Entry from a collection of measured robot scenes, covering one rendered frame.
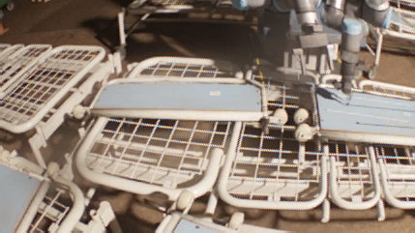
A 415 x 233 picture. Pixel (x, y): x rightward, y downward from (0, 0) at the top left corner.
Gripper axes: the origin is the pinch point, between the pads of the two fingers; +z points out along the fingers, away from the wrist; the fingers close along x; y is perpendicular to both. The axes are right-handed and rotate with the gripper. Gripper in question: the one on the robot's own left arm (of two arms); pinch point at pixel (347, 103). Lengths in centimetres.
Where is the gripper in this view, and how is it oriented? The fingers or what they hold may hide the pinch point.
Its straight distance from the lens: 144.3
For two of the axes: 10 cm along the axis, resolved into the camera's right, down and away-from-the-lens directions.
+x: -1.9, 5.1, -8.4
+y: -9.8, -0.7, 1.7
